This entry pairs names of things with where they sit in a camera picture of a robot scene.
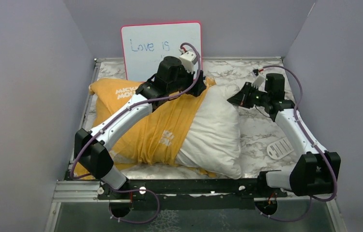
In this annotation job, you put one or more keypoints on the white pillow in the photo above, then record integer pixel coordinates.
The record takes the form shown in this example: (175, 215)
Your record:
(213, 140)

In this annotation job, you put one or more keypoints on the pink framed whiteboard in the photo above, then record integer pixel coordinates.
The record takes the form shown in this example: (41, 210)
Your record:
(145, 46)

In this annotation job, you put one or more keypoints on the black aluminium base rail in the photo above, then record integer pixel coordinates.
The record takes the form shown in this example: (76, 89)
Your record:
(172, 194)

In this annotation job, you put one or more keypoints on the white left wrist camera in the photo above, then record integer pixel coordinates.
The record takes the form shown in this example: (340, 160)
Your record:
(188, 59)

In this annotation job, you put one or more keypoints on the white printed label tag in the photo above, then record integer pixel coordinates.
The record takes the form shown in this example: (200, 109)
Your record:
(279, 149)

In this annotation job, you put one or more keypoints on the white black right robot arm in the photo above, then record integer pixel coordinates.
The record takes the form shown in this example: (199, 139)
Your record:
(316, 170)

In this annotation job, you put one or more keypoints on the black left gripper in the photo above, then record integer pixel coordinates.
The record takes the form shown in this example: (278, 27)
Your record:
(200, 87)

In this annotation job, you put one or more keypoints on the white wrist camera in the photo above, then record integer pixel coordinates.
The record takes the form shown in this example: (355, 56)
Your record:
(259, 77)
(188, 59)

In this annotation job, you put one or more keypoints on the blue yellow Mickey pillowcase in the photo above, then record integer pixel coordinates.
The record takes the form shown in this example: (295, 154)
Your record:
(156, 138)

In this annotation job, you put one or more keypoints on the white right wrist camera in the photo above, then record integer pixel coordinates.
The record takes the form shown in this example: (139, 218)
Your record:
(259, 77)

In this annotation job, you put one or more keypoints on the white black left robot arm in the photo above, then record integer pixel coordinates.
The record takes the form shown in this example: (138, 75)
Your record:
(92, 147)

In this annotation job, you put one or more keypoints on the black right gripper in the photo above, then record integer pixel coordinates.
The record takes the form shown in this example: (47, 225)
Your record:
(240, 98)

